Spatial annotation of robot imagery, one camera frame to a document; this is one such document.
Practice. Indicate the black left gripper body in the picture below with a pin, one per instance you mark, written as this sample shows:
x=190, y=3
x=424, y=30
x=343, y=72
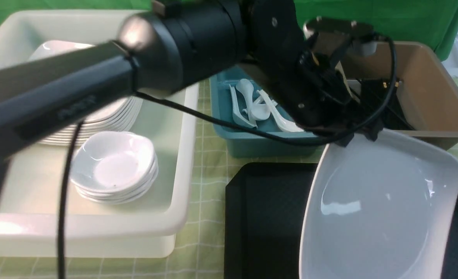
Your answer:
x=296, y=62

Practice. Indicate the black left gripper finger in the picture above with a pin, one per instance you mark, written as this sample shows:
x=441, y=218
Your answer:
x=372, y=130
x=344, y=141

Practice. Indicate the white square rice plate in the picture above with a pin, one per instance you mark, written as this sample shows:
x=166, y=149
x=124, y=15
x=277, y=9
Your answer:
x=379, y=210

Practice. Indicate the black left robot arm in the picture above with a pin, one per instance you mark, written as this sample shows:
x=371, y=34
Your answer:
x=177, y=44

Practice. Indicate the white spoon diagonal right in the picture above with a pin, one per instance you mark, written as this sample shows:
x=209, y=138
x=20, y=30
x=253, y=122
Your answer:
x=282, y=123

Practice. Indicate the white spoon bowl up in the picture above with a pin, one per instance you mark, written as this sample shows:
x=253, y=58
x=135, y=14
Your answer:
x=246, y=88

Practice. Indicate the white spoon centre upright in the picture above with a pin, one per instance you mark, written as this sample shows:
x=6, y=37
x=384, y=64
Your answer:
x=259, y=110

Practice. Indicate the teal plastic bin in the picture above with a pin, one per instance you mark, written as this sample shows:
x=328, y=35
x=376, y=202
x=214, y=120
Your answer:
x=241, y=144

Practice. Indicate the white spoon leftmost in bin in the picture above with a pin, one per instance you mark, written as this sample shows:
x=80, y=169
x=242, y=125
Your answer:
x=236, y=114

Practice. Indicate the black serving tray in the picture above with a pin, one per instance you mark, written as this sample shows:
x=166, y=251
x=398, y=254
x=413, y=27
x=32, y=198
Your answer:
x=265, y=204

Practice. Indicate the green backdrop cloth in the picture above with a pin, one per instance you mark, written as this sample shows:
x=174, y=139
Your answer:
x=431, y=22

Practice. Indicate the green checked table mat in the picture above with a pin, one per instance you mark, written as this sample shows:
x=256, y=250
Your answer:
x=198, y=251

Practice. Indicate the stack of white square plates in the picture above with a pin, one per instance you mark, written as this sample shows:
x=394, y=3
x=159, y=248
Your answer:
x=116, y=117

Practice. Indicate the stack of small white bowls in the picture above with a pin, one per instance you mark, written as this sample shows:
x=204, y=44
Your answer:
x=114, y=167

